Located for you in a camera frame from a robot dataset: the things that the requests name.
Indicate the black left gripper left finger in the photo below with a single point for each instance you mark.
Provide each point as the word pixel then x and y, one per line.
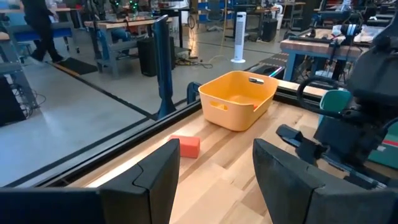
pixel 143 199

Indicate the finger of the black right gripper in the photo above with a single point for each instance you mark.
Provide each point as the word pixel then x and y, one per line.
pixel 293 136
pixel 311 152

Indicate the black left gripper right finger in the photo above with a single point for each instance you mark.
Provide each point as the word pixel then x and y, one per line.
pixel 292 193

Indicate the teal plastic bin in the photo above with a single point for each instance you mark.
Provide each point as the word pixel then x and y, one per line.
pixel 334 101

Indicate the red small cube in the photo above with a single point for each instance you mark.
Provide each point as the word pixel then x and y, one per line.
pixel 255 106

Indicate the yellow plastic bin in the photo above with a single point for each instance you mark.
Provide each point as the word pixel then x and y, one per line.
pixel 236 118

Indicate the red thick brick block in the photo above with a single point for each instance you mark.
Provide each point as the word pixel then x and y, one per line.
pixel 189 147

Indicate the cluttered blue-legged workbench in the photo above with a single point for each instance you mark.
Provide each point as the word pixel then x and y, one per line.
pixel 311 48

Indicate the black speaker box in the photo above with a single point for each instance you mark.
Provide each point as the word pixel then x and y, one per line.
pixel 269 31

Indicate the white tower fan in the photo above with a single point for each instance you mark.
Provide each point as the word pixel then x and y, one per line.
pixel 239 37

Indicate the black box on floor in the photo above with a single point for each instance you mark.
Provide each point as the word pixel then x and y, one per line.
pixel 147 57

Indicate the black floor mat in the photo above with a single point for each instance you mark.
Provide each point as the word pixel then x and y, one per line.
pixel 77 66

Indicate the shelving with blue bins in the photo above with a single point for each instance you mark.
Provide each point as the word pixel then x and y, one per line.
pixel 206 11

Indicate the wood-top grey workbench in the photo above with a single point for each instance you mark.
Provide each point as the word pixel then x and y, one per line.
pixel 109 46

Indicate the black desk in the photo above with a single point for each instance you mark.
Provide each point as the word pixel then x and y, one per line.
pixel 178 18

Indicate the person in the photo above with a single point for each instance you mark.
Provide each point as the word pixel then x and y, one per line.
pixel 40 28
pixel 119 35

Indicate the grey equipment cart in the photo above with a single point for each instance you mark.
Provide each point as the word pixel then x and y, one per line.
pixel 12 93

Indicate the blue workbench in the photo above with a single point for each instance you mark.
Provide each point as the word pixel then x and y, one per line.
pixel 62 31

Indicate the dark frame clamp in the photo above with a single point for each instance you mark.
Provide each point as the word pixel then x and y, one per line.
pixel 193 91

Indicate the dark stand post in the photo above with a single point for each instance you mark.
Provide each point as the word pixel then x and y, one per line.
pixel 163 62

